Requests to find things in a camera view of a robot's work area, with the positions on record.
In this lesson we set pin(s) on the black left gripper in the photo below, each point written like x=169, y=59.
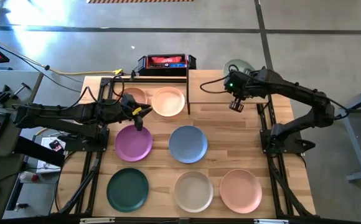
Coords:
x=126, y=107

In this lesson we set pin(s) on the blue plate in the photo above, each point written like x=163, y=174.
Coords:
x=188, y=144

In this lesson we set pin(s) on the pale green plate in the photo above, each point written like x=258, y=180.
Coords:
x=244, y=63

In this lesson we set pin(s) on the beige plate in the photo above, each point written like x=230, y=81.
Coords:
x=193, y=191

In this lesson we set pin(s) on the silver metal bracket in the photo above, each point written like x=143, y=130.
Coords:
x=270, y=221
x=97, y=220

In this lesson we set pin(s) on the white bottle with red cap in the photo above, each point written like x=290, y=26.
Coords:
x=28, y=177

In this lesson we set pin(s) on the pink plate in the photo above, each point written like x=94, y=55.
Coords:
x=241, y=191

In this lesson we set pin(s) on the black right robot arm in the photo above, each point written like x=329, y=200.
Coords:
x=292, y=90

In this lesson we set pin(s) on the black flat panel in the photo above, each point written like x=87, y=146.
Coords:
x=39, y=152

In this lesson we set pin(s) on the grey metal stand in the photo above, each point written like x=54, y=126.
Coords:
x=358, y=155

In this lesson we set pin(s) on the dark green plate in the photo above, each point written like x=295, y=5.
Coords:
x=127, y=189

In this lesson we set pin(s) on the white paper box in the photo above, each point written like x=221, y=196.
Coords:
x=45, y=161

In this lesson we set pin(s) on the peach orange plate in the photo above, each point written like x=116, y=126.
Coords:
x=168, y=101

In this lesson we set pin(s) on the wooden shelf with black legs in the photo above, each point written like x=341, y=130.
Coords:
x=211, y=98

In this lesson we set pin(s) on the salmon brown plate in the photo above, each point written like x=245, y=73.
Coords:
x=134, y=91

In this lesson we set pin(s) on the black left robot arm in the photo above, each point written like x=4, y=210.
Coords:
x=59, y=113

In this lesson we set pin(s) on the purple plate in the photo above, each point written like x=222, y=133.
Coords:
x=130, y=146

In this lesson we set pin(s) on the small black plug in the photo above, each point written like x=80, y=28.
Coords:
x=21, y=206

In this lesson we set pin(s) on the black aluminium table frame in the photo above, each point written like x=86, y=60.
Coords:
x=149, y=80

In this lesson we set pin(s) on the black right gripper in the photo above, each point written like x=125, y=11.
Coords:
x=239, y=84

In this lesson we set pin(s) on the grey side desk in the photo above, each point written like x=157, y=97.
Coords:
x=12, y=77

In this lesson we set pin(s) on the small black and red device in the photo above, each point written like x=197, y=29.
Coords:
x=56, y=145

